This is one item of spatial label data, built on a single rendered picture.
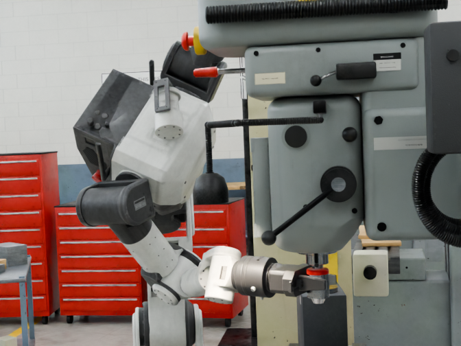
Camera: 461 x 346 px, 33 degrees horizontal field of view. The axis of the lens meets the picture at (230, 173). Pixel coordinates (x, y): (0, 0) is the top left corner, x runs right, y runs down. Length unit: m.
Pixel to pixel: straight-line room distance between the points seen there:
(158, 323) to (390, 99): 1.03
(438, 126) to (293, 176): 0.38
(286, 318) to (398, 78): 2.09
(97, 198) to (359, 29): 0.73
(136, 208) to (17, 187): 4.98
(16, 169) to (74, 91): 4.63
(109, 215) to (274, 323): 1.77
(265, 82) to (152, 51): 9.48
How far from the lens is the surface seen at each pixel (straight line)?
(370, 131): 1.53
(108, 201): 1.83
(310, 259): 1.66
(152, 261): 1.94
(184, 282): 1.93
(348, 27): 1.53
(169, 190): 1.90
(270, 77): 1.54
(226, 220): 6.20
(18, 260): 4.81
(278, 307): 3.47
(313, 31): 1.53
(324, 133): 1.55
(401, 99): 1.55
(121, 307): 6.65
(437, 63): 1.29
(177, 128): 1.80
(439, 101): 1.29
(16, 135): 11.58
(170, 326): 2.25
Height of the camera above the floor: 1.56
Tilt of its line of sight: 3 degrees down
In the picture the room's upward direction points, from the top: 2 degrees counter-clockwise
